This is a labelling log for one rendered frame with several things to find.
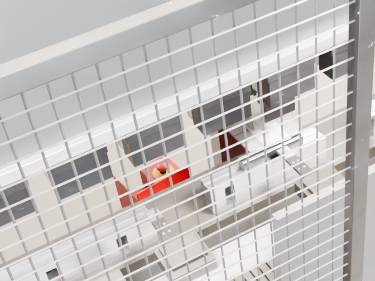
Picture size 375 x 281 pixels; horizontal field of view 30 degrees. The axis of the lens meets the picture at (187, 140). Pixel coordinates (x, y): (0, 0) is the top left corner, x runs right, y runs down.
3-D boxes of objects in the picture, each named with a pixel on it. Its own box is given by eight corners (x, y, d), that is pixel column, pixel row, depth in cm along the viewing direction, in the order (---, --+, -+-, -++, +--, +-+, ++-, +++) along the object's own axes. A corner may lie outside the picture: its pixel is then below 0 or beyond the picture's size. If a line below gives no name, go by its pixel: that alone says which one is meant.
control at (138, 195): (169, 179, 245) (162, 140, 233) (196, 204, 234) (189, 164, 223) (121, 207, 237) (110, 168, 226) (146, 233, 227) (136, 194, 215)
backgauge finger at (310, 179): (299, 145, 201) (298, 131, 198) (356, 198, 183) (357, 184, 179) (264, 161, 198) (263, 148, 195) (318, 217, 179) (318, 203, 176)
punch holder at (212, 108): (236, 99, 190) (231, 48, 179) (253, 115, 184) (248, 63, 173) (188, 120, 186) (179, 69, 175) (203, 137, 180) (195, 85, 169)
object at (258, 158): (297, 138, 206) (297, 130, 204) (303, 144, 204) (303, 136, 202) (239, 165, 200) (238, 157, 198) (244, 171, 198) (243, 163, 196)
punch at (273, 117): (291, 112, 198) (290, 85, 192) (295, 116, 196) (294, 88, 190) (261, 126, 195) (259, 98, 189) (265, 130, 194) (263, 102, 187)
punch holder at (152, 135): (171, 127, 184) (162, 76, 174) (186, 144, 178) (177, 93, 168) (120, 149, 180) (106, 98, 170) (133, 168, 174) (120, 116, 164)
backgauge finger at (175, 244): (171, 204, 189) (168, 192, 186) (218, 267, 171) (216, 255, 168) (130, 223, 186) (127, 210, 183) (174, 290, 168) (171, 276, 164)
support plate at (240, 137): (255, 87, 224) (254, 85, 223) (302, 130, 205) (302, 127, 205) (206, 108, 219) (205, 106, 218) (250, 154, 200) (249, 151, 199)
